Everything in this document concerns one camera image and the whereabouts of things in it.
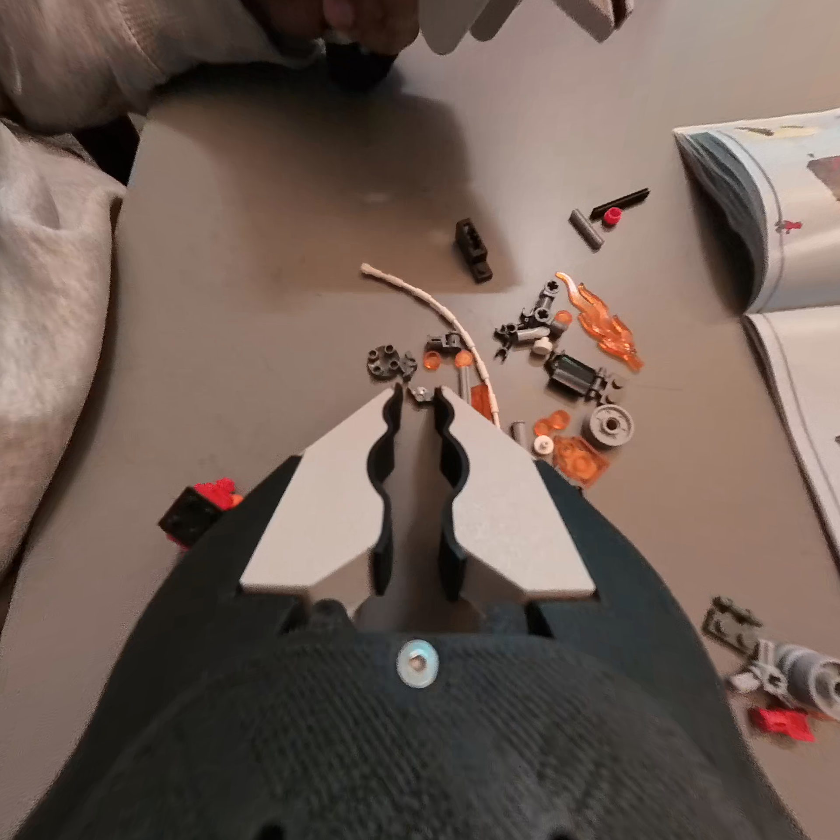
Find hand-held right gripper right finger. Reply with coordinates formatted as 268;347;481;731
432;386;598;605

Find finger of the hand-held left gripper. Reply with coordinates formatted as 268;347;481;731
551;0;635;44
420;0;526;56

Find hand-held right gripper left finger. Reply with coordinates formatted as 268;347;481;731
239;385;404;603

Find person's left forearm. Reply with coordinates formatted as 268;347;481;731
0;0;329;135

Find orange transparent lego plate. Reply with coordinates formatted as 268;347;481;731
551;434;611;490

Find black and red lego build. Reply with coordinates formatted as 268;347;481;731
157;478;245;551

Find black lego cylinder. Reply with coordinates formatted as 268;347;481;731
544;351;609;402

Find dark grey round lego plate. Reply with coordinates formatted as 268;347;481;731
365;344;420;383

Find black lego axle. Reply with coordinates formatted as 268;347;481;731
589;188;652;221

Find scattered small lego pieces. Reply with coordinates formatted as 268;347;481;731
423;276;631;460

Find grey lego pin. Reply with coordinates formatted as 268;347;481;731
568;209;605;252

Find orange transparent lego flame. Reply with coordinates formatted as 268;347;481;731
554;271;645;374

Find lego instruction booklet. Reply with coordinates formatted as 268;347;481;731
673;108;840;555

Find light grey lego connector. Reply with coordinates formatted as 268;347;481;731
724;640;790;711

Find red lego piece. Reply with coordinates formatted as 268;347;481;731
748;705;816;744

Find person's left hand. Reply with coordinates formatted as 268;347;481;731
322;0;422;59

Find person's beige sweater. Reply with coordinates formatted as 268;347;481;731
0;121;127;581

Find black lego bracket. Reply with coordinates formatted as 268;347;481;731
454;217;495;284

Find white flexible lego hose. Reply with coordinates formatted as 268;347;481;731
360;262;503;431

